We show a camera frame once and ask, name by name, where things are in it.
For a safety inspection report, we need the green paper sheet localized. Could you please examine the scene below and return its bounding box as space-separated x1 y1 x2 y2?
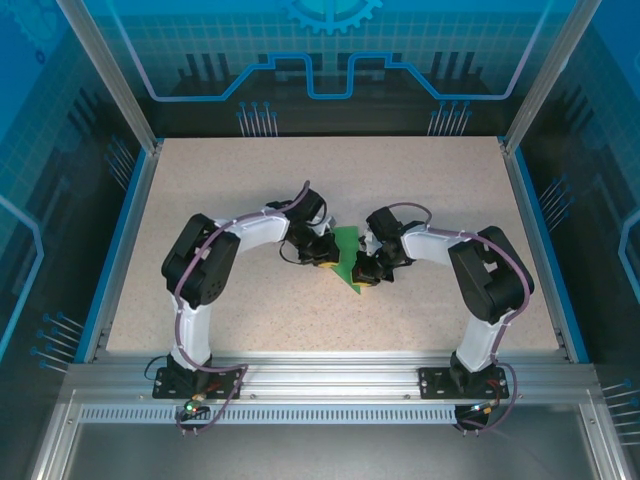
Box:
332 225 371 297

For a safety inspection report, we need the aluminium mounting rail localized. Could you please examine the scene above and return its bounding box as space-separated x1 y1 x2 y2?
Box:
63 349 604 405

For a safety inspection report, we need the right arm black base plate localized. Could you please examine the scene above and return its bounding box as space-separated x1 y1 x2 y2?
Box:
418 364 511 401

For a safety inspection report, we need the slotted grey cable duct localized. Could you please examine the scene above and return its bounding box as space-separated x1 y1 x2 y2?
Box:
77 405 459 426

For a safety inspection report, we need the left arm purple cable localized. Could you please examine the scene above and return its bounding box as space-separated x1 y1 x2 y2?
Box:
172 180 250 437

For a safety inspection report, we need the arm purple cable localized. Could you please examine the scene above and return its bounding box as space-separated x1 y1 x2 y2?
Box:
388 200 532 437
172 180 250 437

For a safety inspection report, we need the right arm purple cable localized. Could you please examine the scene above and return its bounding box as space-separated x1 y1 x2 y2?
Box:
388 200 532 437

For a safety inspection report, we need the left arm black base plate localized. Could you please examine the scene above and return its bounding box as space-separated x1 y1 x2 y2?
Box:
152 366 246 401

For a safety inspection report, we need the aluminium frame post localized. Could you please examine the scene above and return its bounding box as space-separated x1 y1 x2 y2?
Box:
502 0 604 154
53 0 164 154

